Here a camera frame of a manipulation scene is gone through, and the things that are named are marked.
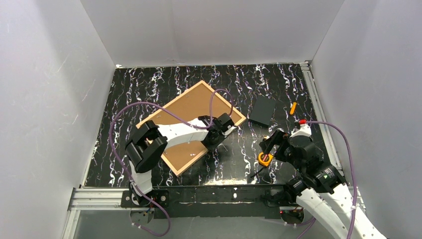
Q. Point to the yellow tape measure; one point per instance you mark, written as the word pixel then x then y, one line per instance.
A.
pixel 264 159

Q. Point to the black flat box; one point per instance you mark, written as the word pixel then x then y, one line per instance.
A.
pixel 262 111

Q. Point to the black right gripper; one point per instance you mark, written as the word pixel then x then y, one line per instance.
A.
pixel 275 142

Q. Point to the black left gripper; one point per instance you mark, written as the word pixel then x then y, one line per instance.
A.
pixel 213 123

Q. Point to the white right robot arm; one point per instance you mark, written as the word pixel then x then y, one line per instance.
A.
pixel 318 186

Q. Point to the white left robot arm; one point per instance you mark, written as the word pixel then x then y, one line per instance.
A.
pixel 147 145

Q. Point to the aluminium rail front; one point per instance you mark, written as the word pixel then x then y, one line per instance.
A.
pixel 107 199

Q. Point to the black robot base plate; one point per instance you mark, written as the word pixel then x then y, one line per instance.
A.
pixel 214 199

